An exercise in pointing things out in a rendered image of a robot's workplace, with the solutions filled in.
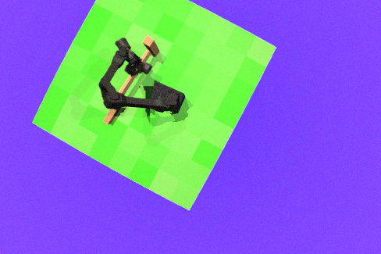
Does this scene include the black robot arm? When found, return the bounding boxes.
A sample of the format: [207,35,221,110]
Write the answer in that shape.
[98,38,180,113]

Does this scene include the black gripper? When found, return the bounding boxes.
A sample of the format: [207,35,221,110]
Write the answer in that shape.
[132,55,151,74]

